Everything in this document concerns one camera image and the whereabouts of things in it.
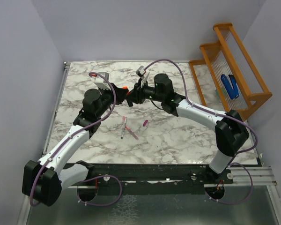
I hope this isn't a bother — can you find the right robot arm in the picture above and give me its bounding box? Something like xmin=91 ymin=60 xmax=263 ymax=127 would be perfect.
xmin=126 ymin=74 xmax=249 ymax=183

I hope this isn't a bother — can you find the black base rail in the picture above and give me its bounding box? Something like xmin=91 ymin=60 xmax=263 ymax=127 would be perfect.
xmin=75 ymin=164 xmax=233 ymax=195

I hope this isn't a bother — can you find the white multicolour pen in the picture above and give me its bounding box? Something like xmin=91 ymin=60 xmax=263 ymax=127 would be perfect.
xmin=120 ymin=117 xmax=127 ymax=139

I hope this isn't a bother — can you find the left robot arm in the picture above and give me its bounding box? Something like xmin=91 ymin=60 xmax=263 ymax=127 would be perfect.
xmin=22 ymin=84 xmax=129 ymax=207

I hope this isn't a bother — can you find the pink marker pen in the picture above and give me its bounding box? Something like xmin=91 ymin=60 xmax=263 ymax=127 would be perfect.
xmin=126 ymin=126 xmax=139 ymax=140

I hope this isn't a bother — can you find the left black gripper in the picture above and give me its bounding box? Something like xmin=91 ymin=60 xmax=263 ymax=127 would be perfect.
xmin=96 ymin=83 xmax=129 ymax=118

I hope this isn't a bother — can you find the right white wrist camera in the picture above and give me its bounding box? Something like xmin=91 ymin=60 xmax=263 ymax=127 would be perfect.
xmin=136 ymin=66 xmax=150 ymax=88

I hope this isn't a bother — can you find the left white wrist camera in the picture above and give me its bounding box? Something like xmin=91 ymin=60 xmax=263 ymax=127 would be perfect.
xmin=94 ymin=72 xmax=111 ymax=90

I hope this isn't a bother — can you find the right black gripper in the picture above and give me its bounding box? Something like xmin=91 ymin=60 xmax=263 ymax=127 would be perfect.
xmin=126 ymin=77 xmax=165 ymax=104

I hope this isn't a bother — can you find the blue stapler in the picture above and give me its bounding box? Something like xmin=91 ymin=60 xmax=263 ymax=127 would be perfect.
xmin=221 ymin=74 xmax=239 ymax=100

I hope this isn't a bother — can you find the orange wooden rack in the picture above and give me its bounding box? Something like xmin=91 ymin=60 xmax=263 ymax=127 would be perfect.
xmin=189 ymin=22 xmax=272 ymax=120

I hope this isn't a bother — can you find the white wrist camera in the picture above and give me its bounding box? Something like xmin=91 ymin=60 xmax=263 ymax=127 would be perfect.
xmin=94 ymin=72 xmax=111 ymax=90
xmin=136 ymin=66 xmax=150 ymax=88

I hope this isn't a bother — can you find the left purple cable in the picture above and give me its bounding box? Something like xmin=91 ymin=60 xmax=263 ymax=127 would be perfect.
xmin=29 ymin=71 xmax=123 ymax=207

